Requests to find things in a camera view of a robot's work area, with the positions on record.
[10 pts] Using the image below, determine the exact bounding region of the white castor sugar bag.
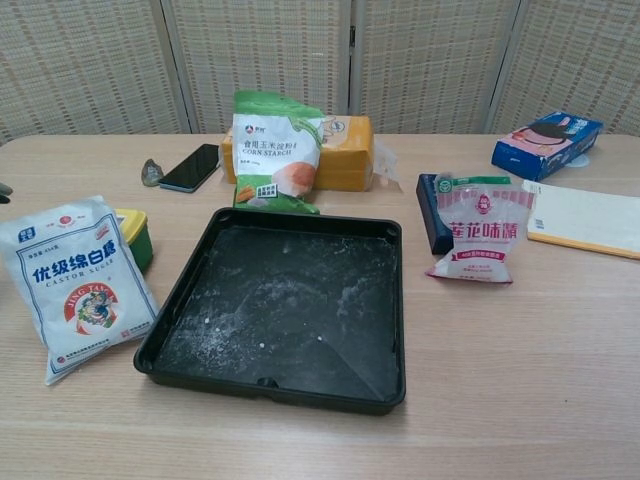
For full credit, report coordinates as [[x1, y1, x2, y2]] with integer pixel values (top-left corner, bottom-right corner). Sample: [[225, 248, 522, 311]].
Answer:
[[0, 194, 161, 387]]

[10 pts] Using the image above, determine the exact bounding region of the black square plastic tray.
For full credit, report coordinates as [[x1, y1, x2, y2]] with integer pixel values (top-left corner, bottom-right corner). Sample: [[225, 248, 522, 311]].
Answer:
[[132, 206, 408, 418]]

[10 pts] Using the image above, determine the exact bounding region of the pink-white seasoning bag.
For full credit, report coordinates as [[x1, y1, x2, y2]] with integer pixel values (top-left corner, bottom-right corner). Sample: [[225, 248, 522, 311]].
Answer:
[[424, 171, 538, 286]]

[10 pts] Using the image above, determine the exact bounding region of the yellow green plastic container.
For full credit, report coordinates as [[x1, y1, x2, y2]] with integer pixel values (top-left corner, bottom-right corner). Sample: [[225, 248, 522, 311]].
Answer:
[[114, 208, 155, 274]]

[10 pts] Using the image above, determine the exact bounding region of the small grey metal object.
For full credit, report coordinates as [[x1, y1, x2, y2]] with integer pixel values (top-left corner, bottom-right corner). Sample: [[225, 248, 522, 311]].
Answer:
[[139, 158, 164, 189]]

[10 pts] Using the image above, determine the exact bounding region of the woven folding screen panel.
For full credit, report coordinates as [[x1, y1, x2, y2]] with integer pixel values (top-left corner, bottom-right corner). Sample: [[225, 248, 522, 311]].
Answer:
[[488, 0, 640, 136], [348, 0, 522, 135], [0, 0, 194, 146], [158, 0, 357, 135]]

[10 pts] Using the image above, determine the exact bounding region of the black smartphone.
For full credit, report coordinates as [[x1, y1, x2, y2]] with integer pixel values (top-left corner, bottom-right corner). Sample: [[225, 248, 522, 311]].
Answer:
[[158, 143, 223, 194]]

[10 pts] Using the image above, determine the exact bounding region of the green white corn starch bag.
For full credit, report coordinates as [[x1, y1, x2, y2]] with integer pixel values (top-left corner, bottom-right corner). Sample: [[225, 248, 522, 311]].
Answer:
[[230, 89, 327, 216]]

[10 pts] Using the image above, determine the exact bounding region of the yellow tissue pack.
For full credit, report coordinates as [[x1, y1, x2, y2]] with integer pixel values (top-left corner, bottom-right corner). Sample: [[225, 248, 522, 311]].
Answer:
[[219, 114, 376, 193]]

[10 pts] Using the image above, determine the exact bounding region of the clear crumpled plastic wrapper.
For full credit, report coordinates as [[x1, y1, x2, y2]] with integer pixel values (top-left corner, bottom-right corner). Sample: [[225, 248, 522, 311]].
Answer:
[[371, 139, 404, 192]]

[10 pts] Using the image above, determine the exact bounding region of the dark blue slim box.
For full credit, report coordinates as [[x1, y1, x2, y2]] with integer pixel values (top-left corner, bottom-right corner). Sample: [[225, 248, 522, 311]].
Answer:
[[415, 172, 457, 257]]

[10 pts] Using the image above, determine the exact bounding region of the blue cookie box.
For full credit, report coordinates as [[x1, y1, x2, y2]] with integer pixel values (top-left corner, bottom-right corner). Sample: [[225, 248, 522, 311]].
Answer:
[[490, 110, 605, 183]]

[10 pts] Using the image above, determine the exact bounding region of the white notebook yellow edge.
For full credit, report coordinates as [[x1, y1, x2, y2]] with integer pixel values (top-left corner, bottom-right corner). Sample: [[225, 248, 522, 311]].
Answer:
[[521, 178, 640, 261]]

